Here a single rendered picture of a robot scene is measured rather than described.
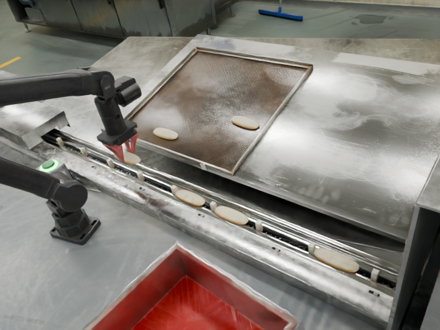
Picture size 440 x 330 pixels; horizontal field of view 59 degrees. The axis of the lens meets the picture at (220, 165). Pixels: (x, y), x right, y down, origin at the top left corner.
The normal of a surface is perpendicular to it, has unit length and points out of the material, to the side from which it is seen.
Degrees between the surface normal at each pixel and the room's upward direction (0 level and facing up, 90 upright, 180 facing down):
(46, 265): 0
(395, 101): 10
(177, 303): 0
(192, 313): 0
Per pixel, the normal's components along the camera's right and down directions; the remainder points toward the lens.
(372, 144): -0.26, -0.65
